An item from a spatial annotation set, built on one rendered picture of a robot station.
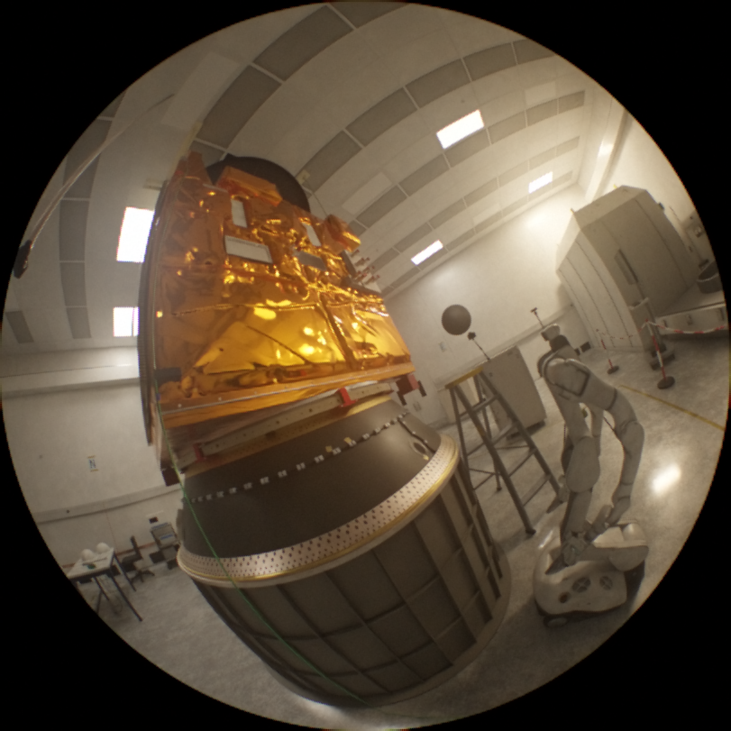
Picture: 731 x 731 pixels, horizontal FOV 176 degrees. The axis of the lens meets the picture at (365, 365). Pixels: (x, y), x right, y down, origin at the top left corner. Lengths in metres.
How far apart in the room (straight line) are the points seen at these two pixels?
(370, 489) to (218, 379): 0.70
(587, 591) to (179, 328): 2.00
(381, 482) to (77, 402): 6.62
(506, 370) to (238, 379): 4.01
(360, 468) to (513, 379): 3.66
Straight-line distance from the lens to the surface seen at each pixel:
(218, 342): 0.94
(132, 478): 6.28
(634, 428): 0.86
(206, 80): 3.70
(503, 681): 1.65
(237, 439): 1.07
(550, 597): 1.46
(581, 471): 1.06
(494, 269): 8.74
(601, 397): 0.79
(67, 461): 6.67
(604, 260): 5.81
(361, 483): 0.97
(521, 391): 4.38
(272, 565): 0.96
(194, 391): 0.88
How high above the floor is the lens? 1.57
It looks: 11 degrees up
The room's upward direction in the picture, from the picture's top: 25 degrees counter-clockwise
